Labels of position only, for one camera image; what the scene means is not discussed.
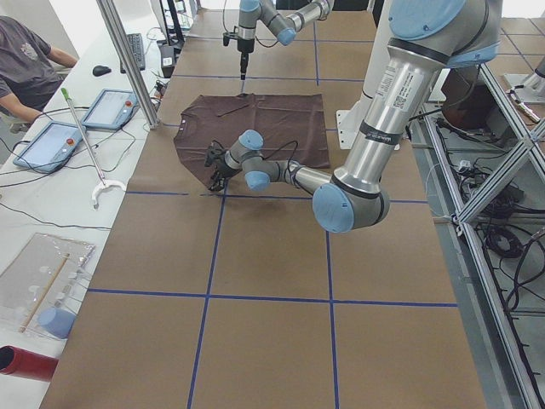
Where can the red cylinder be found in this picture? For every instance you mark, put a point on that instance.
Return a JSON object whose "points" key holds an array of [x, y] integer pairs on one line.
{"points": [[27, 364]]}

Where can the aluminium frame rail structure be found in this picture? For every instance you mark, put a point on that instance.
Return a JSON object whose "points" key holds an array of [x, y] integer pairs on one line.
{"points": [[483, 165]]}

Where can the blue cup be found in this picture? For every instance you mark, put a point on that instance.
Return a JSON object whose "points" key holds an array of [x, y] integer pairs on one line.
{"points": [[57, 322]]}

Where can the black computer mouse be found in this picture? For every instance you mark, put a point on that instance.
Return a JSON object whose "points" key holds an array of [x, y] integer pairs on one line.
{"points": [[100, 70]]}

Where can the black box with label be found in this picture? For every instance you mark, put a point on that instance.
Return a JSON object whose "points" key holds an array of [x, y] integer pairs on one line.
{"points": [[167, 62]]}

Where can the clear plastic bag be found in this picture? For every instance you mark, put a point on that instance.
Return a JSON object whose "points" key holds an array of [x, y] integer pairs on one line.
{"points": [[24, 278]]}

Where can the black keyboard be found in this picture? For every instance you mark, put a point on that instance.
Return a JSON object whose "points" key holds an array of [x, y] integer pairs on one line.
{"points": [[136, 47]]}

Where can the person in grey shirt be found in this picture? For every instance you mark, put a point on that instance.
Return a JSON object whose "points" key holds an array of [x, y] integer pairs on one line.
{"points": [[28, 79]]}

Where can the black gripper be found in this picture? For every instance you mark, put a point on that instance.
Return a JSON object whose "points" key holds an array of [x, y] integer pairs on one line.
{"points": [[220, 169], [244, 45]]}

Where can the aluminium frame post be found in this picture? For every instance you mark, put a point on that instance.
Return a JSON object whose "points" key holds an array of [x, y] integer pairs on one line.
{"points": [[120, 42]]}

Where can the teach pendant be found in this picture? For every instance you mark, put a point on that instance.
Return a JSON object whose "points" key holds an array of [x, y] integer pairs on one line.
{"points": [[111, 110], [50, 149]]}

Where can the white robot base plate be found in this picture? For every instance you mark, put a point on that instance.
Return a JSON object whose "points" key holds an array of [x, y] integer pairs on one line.
{"points": [[348, 121]]}

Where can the reacher grabber stick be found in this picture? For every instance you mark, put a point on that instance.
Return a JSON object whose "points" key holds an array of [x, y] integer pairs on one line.
{"points": [[103, 183]]}

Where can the wooden stick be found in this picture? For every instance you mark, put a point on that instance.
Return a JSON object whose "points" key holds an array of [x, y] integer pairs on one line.
{"points": [[25, 323]]}

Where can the near teach pendant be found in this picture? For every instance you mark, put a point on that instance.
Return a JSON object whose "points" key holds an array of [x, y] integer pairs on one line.
{"points": [[50, 149]]}

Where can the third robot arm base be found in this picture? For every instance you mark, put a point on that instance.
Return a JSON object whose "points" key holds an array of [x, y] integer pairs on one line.
{"points": [[527, 88]]}

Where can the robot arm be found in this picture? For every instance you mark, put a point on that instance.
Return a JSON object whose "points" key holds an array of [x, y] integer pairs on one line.
{"points": [[426, 37], [283, 28]]}

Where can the far teach pendant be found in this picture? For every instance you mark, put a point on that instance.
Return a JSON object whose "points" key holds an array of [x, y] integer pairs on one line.
{"points": [[111, 110]]}

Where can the dark brown t-shirt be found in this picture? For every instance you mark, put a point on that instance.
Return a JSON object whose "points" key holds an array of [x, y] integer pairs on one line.
{"points": [[278, 118]]}

